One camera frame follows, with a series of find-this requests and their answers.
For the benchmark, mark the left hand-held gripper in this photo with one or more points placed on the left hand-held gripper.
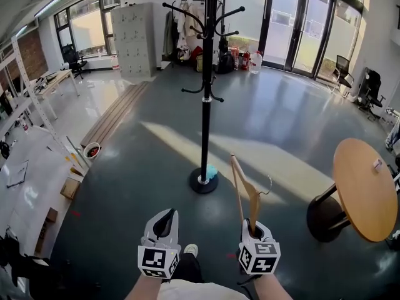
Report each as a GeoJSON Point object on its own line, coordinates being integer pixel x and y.
{"type": "Point", "coordinates": [156, 259]}

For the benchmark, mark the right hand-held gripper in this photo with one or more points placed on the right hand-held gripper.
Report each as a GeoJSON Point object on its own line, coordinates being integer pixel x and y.
{"type": "Point", "coordinates": [259, 258]}

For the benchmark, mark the wooden hanger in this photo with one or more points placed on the wooden hanger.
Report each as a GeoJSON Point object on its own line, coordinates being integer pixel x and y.
{"type": "Point", "coordinates": [256, 205]}

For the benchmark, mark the black coat rack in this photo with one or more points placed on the black coat rack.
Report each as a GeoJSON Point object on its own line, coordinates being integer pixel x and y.
{"type": "Point", "coordinates": [206, 120]}

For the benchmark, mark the person's left forearm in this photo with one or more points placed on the person's left forearm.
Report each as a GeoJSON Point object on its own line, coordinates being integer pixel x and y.
{"type": "Point", "coordinates": [147, 287]}

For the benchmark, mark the person's right forearm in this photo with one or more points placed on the person's right forearm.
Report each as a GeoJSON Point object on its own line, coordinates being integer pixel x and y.
{"type": "Point", "coordinates": [272, 287]}

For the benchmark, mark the white metal shelf rack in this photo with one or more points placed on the white metal shelf rack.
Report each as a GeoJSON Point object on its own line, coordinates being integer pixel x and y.
{"type": "Point", "coordinates": [18, 108]}

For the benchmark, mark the garment rack with clothes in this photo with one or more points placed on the garment rack with clothes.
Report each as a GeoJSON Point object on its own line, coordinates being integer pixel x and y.
{"type": "Point", "coordinates": [187, 20]}

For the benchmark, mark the person's white shoe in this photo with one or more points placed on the person's white shoe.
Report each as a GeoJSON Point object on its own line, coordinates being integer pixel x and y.
{"type": "Point", "coordinates": [191, 250]}

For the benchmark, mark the person's black trousers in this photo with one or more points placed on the person's black trousers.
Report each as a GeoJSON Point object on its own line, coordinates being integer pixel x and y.
{"type": "Point", "coordinates": [187, 267]}

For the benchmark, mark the blue cloth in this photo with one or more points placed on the blue cloth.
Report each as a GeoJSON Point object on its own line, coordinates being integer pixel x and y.
{"type": "Point", "coordinates": [212, 171]}

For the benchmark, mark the white bowl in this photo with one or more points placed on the white bowl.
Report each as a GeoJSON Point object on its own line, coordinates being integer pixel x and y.
{"type": "Point", "coordinates": [91, 151]}

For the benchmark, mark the round wooden table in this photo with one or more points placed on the round wooden table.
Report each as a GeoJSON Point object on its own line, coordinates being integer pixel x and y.
{"type": "Point", "coordinates": [362, 192]}

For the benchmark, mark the flat cardboard box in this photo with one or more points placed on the flat cardboard box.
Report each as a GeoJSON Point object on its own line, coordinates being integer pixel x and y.
{"type": "Point", "coordinates": [40, 237]}

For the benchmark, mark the wooden slat bench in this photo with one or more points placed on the wooden slat bench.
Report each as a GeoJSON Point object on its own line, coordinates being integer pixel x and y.
{"type": "Point", "coordinates": [115, 114]}

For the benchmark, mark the small white tape roll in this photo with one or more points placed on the small white tape roll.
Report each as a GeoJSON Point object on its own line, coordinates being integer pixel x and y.
{"type": "Point", "coordinates": [378, 163]}

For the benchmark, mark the black bag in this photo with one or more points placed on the black bag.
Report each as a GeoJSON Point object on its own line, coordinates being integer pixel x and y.
{"type": "Point", "coordinates": [28, 270]}

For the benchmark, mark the clipboard with paper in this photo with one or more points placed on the clipboard with paper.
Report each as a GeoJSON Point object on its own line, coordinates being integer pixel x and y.
{"type": "Point", "coordinates": [18, 173]}

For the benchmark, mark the clear water jug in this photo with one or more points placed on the clear water jug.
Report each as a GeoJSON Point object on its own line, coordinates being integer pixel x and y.
{"type": "Point", "coordinates": [255, 62]}

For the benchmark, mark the black backpack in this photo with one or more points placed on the black backpack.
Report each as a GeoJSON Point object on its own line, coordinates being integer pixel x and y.
{"type": "Point", "coordinates": [225, 63]}

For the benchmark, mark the red fire extinguisher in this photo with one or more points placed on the red fire extinguisher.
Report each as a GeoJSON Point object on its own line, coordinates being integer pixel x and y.
{"type": "Point", "coordinates": [236, 58]}
{"type": "Point", "coordinates": [246, 60]}

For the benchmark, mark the red white canister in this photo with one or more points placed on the red white canister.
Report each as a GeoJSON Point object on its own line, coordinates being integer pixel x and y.
{"type": "Point", "coordinates": [115, 62]}

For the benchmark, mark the red bag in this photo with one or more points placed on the red bag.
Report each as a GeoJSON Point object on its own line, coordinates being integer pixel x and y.
{"type": "Point", "coordinates": [197, 54]}

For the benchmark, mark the black mesh chair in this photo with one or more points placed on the black mesh chair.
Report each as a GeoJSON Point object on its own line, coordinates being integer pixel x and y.
{"type": "Point", "coordinates": [343, 73]}

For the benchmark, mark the black office chair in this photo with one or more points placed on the black office chair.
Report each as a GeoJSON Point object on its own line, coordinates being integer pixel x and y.
{"type": "Point", "coordinates": [73, 59]}
{"type": "Point", "coordinates": [372, 89]}

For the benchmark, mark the wooden desk with white legs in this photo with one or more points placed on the wooden desk with white legs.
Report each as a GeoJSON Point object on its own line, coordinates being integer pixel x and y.
{"type": "Point", "coordinates": [57, 77]}

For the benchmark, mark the grey metal locker cabinet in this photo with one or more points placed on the grey metal locker cabinet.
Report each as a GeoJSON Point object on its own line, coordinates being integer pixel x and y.
{"type": "Point", "coordinates": [134, 39]}

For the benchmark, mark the glass double door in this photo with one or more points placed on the glass double door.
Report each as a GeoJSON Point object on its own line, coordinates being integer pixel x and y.
{"type": "Point", "coordinates": [300, 27]}

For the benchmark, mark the black framed window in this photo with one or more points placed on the black framed window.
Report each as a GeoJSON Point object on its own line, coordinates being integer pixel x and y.
{"type": "Point", "coordinates": [87, 23]}

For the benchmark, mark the long ceiling light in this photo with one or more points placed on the long ceiling light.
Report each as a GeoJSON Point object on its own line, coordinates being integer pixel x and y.
{"type": "Point", "coordinates": [51, 5]}
{"type": "Point", "coordinates": [21, 31]}

